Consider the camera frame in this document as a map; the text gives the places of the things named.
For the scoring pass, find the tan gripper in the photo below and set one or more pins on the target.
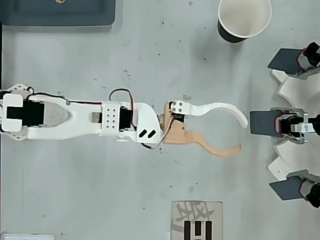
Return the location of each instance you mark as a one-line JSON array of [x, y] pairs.
[[176, 133]]

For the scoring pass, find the black paper cup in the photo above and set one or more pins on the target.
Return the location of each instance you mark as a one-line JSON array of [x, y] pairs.
[[240, 17]]

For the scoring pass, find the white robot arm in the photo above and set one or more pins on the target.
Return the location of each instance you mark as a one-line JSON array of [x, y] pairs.
[[75, 118]]

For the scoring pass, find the grey pump module with paddle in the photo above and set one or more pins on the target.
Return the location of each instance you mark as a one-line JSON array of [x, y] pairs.
[[285, 190], [261, 122], [285, 61]]

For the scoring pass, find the cardboard card with black print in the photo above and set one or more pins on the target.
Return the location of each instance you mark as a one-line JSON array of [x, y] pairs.
[[180, 225]]

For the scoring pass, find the dark grey tray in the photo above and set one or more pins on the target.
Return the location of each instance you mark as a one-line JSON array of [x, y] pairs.
[[50, 15]]

